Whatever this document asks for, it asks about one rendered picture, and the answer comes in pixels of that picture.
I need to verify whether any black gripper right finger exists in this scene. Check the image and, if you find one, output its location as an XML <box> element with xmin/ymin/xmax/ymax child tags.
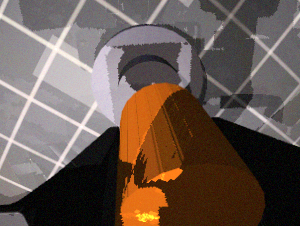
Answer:
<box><xmin>211</xmin><ymin>117</ymin><xmax>300</xmax><ymax>226</ymax></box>

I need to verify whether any orange knob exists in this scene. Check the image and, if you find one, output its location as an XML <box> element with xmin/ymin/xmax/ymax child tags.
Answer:
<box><xmin>114</xmin><ymin>82</ymin><xmax>265</xmax><ymax>226</ymax></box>

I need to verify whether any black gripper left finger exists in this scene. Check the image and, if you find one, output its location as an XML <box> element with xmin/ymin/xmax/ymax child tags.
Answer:
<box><xmin>0</xmin><ymin>126</ymin><xmax>121</xmax><ymax>226</ymax></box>

